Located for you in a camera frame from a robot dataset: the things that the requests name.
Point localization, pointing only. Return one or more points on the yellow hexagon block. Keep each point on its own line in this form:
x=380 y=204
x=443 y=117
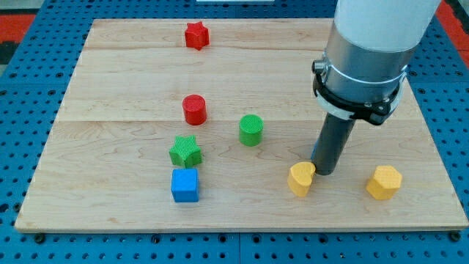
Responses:
x=384 y=182

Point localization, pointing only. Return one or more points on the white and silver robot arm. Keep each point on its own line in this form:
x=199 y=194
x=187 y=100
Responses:
x=371 y=42

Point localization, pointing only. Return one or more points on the blue cube block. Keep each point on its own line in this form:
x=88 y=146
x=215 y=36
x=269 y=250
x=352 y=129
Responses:
x=185 y=185

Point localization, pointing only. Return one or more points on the green star block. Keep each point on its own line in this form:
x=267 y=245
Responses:
x=185 y=152

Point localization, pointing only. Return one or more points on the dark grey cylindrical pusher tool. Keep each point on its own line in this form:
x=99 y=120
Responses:
x=330 y=143

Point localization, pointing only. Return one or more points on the light wooden board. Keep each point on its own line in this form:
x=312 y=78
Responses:
x=106 y=167

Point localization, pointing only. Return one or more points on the red star block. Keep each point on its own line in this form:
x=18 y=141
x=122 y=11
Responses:
x=197 y=35

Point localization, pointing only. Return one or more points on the red cylinder block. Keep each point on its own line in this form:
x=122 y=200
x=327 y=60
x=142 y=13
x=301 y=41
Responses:
x=194 y=109

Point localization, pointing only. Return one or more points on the yellow heart block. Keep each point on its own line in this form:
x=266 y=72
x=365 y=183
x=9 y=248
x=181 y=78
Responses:
x=300 y=178

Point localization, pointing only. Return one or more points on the green cylinder block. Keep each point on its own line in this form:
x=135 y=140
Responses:
x=250 y=130

